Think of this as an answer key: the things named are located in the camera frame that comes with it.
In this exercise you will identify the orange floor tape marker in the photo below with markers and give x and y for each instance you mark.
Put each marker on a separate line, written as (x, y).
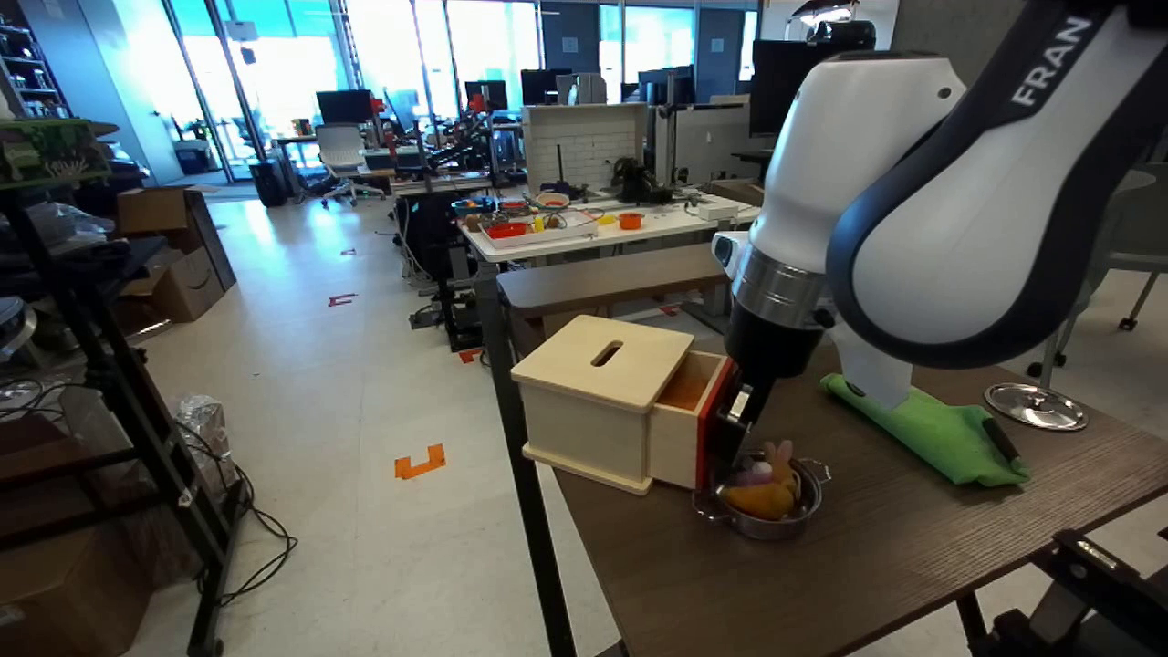
(407, 467)

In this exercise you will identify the orange toy carrot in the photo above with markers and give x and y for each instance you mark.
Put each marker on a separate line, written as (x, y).
(767, 487)

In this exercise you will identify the white background office chair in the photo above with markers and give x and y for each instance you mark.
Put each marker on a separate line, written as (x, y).
(344, 162)

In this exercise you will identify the red-fronted wooden drawer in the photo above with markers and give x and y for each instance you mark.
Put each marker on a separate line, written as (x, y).
(679, 417)

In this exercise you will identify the white background desk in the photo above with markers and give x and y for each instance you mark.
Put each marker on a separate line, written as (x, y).
(600, 252)

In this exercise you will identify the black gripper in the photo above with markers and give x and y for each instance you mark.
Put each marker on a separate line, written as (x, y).
(767, 353)

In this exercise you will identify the black marker pen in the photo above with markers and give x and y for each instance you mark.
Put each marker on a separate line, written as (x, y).
(1001, 442)

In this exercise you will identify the small steel pot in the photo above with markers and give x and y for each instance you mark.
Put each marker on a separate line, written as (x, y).
(815, 476)

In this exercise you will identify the cardboard box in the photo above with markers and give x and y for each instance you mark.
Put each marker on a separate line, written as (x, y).
(189, 269)

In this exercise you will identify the black metal shelf rack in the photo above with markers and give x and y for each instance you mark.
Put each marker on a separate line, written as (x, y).
(152, 441)

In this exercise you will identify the green folded cloth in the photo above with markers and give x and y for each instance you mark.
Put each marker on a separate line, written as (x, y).
(936, 432)

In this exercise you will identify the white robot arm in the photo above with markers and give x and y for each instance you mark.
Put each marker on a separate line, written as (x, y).
(927, 222)

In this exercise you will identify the light wooden box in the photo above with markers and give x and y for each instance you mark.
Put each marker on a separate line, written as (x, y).
(589, 392)

